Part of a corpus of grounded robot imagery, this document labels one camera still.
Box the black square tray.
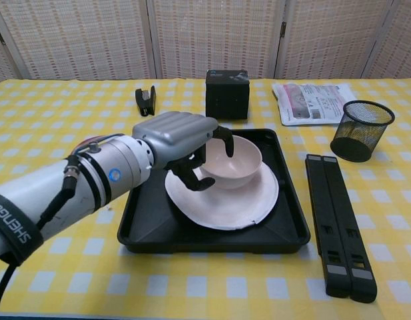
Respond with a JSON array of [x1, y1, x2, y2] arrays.
[[117, 128, 311, 254]]

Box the white paper plate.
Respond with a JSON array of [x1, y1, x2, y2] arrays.
[[165, 159, 280, 231]]

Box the beige bowl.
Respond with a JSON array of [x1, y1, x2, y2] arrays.
[[200, 135, 263, 190]]

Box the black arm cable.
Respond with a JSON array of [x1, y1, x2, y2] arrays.
[[0, 155, 81, 313]]

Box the black mesh pen cup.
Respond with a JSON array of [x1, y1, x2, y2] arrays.
[[330, 100, 396, 163]]

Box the black stapler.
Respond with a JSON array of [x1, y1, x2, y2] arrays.
[[135, 85, 157, 117]]

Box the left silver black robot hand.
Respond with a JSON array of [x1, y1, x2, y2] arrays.
[[131, 112, 234, 193]]

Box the clear plastic printed packet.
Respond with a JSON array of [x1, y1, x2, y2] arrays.
[[271, 82, 358, 127]]

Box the black printed velcro strap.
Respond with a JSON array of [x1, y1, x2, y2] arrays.
[[0, 191, 45, 267]]

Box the woven folding screen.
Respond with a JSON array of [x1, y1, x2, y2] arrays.
[[0, 0, 411, 87]]

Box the black folded laptop stand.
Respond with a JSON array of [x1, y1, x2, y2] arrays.
[[305, 153, 378, 304]]

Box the yellow white checkered tablecloth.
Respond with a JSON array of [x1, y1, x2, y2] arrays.
[[0, 78, 411, 316]]

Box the black cube box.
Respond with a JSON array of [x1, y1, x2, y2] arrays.
[[205, 69, 251, 121]]

